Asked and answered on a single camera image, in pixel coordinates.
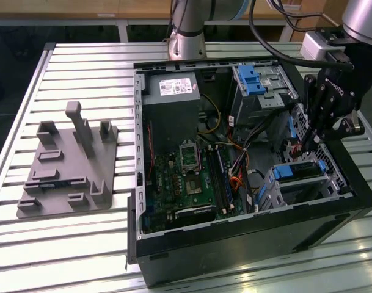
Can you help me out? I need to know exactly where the metal socket cover frame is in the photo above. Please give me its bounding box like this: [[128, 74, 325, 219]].
[[179, 141, 202, 172]]

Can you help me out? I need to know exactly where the metal disk bay cage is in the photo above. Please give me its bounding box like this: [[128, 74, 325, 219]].
[[258, 161, 354, 213]]

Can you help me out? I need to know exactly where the red yellow orange wire fan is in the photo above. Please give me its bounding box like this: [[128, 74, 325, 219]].
[[229, 173, 245, 192]]

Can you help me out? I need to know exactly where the hard disk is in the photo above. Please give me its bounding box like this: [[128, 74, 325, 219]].
[[272, 161, 327, 186]]

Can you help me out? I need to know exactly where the green motherboard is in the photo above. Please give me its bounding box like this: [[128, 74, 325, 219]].
[[142, 134, 244, 236]]

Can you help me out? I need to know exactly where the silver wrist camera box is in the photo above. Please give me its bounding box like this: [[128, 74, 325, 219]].
[[300, 31, 332, 63]]

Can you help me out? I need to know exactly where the grey parts rack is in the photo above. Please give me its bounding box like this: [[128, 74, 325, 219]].
[[16, 100, 120, 219]]

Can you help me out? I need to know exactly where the red yellow disk power wire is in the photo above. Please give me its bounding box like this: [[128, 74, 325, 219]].
[[282, 139, 305, 160]]

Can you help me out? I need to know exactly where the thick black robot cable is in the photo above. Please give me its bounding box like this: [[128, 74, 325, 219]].
[[248, 0, 353, 70]]

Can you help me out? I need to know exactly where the blue drive cage latch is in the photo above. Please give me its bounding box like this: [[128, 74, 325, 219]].
[[238, 65, 266, 96]]

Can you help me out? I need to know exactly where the yellow and black power cable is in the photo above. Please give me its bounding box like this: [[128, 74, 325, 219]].
[[197, 92, 221, 136]]

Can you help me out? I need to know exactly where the light wooden desk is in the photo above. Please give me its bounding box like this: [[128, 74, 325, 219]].
[[203, 0, 345, 42], [0, 0, 174, 42]]

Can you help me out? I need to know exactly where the black PC case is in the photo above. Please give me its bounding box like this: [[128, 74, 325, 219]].
[[126, 54, 372, 289]]

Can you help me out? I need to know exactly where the black graphics card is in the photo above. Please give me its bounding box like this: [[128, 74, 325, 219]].
[[172, 203, 217, 228]]

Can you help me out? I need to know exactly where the black RAM slot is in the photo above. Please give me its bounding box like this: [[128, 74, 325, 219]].
[[217, 145, 236, 212], [210, 145, 229, 214], [206, 145, 226, 214], [214, 145, 233, 213]]

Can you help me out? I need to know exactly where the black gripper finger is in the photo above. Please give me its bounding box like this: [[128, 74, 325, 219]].
[[313, 110, 366, 145], [301, 74, 329, 151]]

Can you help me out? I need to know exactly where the grey power supply unit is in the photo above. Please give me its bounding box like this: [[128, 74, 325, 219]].
[[142, 72, 202, 154]]

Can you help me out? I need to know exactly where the thick black cable bundle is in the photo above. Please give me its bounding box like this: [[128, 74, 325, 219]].
[[228, 111, 284, 214]]

